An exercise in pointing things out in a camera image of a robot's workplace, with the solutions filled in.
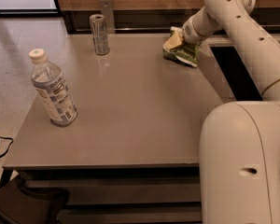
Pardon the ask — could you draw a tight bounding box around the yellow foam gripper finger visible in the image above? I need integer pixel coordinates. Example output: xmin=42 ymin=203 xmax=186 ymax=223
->
xmin=162 ymin=30 xmax=184 ymax=51

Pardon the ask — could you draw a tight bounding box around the green jalapeno chip bag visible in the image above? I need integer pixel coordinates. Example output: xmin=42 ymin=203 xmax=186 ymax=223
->
xmin=162 ymin=28 xmax=201 ymax=68

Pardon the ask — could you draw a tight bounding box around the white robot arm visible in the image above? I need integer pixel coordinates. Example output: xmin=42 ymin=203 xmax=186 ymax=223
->
xmin=182 ymin=0 xmax=280 ymax=224

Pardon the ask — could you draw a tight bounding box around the silver drink can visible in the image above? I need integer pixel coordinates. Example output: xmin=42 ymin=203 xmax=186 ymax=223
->
xmin=90 ymin=14 xmax=110 ymax=55

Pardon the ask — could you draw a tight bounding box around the grey table with drawers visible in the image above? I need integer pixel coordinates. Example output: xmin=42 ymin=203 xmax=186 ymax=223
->
xmin=4 ymin=35 xmax=234 ymax=224

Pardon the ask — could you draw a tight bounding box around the clear plastic water bottle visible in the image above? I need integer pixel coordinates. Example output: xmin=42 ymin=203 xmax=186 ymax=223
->
xmin=29 ymin=49 xmax=77 ymax=126

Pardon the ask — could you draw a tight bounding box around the dark brown chair seat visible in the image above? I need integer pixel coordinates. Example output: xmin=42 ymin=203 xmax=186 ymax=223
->
xmin=0 ymin=175 xmax=69 ymax=224

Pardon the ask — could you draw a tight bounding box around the left metal wall bracket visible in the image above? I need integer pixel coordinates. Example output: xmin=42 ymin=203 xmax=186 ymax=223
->
xmin=99 ymin=0 xmax=116 ymax=34

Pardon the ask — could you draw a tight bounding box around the black cable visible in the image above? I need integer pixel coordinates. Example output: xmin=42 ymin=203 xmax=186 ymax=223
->
xmin=0 ymin=135 xmax=15 ymax=162

